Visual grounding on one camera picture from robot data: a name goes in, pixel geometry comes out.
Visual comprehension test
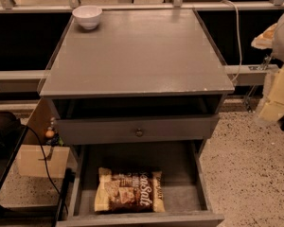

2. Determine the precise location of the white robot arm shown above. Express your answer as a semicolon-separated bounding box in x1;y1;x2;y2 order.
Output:
251;13;284;125

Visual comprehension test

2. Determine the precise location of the round dark drawer knob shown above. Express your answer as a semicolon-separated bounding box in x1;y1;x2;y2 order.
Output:
135;129;144;137

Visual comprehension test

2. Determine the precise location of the cardboard box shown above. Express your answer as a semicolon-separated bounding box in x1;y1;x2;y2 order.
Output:
16;145;70;178

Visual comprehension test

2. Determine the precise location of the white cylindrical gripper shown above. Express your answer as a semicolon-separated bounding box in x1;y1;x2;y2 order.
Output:
251;24;284;126

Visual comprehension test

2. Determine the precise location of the brown chip bag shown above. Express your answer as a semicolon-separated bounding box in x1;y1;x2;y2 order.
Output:
94;167;165;213

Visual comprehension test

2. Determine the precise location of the grey wooden drawer cabinet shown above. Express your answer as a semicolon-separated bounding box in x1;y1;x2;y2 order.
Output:
37;9;236;227

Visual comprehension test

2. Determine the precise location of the small colourful figurine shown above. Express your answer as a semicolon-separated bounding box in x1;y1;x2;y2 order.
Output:
45;117;63;147

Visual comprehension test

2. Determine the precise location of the open grey middle drawer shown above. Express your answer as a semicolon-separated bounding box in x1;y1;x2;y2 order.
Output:
56;141;223;227

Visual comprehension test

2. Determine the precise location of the black cable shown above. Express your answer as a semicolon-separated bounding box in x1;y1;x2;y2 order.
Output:
23;124;70;216

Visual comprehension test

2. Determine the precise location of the white ceramic bowl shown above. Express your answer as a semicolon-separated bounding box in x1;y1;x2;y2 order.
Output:
72;5;102;29

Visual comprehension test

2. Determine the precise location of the closed grey top drawer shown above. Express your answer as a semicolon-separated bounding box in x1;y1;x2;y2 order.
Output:
58;114;220;145

